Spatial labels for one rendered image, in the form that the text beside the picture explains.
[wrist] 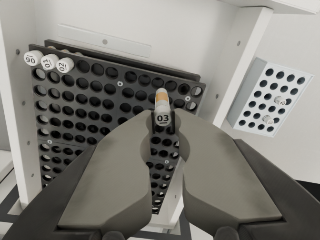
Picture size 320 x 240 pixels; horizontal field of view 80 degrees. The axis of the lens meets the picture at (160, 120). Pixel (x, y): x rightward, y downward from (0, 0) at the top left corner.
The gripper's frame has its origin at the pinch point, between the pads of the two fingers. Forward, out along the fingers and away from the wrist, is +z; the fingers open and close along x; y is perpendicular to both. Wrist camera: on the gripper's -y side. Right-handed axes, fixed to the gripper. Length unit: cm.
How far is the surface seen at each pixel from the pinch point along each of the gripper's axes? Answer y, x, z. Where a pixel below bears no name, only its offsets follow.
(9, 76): -0.5, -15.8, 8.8
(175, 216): 24.2, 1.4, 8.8
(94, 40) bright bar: -3.0, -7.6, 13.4
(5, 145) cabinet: 15.9, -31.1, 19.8
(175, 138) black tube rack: 7.9, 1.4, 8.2
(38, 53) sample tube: -2.8, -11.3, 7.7
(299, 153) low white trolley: 23.6, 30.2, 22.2
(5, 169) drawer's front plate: 15.9, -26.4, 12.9
